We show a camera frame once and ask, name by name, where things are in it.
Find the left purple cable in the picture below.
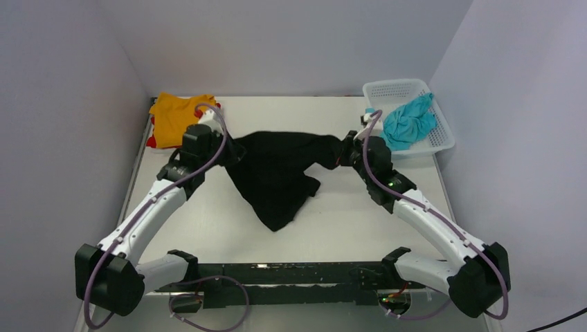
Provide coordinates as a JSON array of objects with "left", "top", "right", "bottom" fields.
[{"left": 83, "top": 102, "right": 251, "bottom": 332}]

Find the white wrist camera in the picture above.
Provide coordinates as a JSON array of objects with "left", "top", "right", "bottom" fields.
[
  {"left": 198, "top": 109, "right": 223, "bottom": 132},
  {"left": 355, "top": 112, "right": 381, "bottom": 140}
]

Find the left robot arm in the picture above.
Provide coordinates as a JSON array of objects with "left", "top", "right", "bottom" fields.
[{"left": 74, "top": 120, "right": 240, "bottom": 329}]

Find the teal t-shirt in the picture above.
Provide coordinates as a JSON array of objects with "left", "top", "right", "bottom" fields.
[{"left": 374, "top": 93, "right": 437, "bottom": 151}]

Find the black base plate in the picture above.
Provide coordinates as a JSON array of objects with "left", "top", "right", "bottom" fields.
[{"left": 154, "top": 261, "right": 423, "bottom": 309}]

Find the black t-shirt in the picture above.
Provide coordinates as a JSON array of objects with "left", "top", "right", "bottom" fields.
[{"left": 226, "top": 131, "right": 343, "bottom": 232}]

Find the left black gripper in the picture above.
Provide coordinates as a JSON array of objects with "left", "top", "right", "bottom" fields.
[{"left": 200, "top": 127, "right": 246, "bottom": 171}]

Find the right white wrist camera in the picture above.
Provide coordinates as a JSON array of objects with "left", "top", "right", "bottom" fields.
[{"left": 355, "top": 112, "right": 381, "bottom": 140}]

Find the folded yellow t-shirt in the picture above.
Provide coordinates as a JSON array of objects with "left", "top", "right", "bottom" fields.
[{"left": 146, "top": 92, "right": 219, "bottom": 149}]

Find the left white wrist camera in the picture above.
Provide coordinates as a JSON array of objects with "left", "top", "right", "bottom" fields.
[{"left": 198, "top": 109, "right": 223, "bottom": 132}]

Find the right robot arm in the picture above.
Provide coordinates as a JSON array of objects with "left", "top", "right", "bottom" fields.
[{"left": 337, "top": 131, "right": 511, "bottom": 319}]

